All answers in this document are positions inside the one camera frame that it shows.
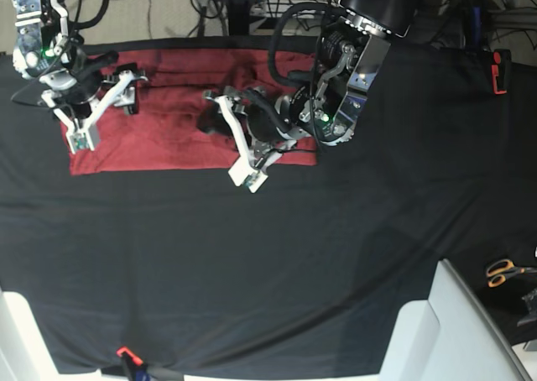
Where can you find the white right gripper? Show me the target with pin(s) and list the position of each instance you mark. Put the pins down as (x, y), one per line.
(80, 105)

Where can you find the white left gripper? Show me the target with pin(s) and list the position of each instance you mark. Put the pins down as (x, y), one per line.
(260, 133)

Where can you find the red long-sleeve shirt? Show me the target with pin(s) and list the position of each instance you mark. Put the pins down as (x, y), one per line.
(163, 134)

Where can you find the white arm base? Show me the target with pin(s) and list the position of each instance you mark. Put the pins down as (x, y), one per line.
(24, 355)
(449, 336)

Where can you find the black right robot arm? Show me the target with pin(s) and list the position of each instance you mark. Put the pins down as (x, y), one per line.
(48, 40)

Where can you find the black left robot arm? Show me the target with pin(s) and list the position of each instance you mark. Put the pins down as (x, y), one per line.
(354, 40)

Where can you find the black stand pole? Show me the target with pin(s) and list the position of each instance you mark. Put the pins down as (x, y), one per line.
(238, 16)

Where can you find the black table cloth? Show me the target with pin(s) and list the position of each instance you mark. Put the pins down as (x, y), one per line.
(302, 279)

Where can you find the orange black clamp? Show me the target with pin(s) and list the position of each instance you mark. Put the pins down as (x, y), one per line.
(501, 64)

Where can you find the orange blue front clamp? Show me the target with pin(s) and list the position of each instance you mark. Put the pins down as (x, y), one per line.
(134, 367)

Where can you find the blue clamp handle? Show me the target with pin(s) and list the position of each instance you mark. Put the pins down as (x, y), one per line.
(473, 30)

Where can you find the yellow-handled scissors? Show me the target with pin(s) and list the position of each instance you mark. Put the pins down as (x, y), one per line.
(504, 269)

